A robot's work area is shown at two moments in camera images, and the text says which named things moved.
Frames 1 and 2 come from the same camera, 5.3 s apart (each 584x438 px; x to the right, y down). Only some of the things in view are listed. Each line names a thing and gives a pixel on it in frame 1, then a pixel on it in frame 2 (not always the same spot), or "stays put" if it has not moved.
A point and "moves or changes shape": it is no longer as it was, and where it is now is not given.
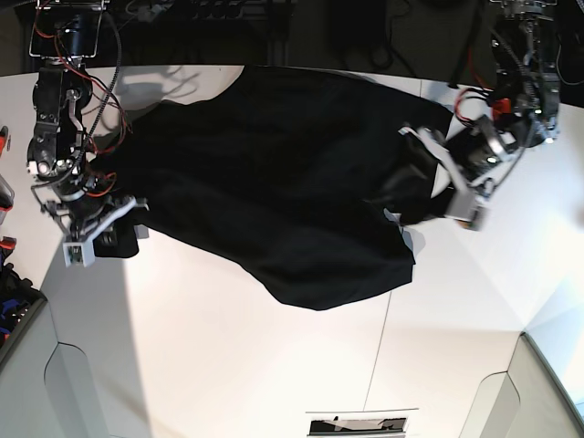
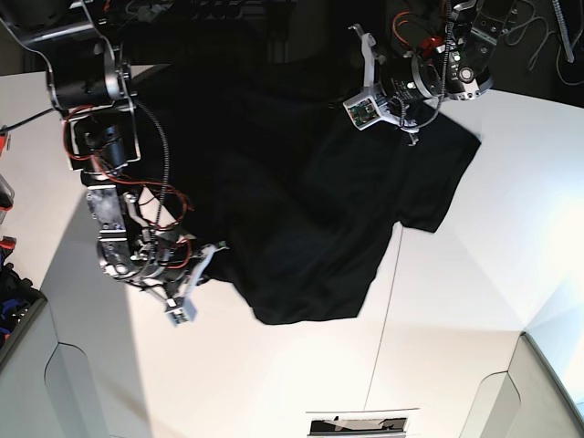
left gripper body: [82, 211] -> [181, 276]
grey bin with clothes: [20, 303] stays put
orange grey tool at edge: [6, 194] stays put
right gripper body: [471, 162] -> [392, 88]
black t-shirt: [285, 168] moves or changes shape
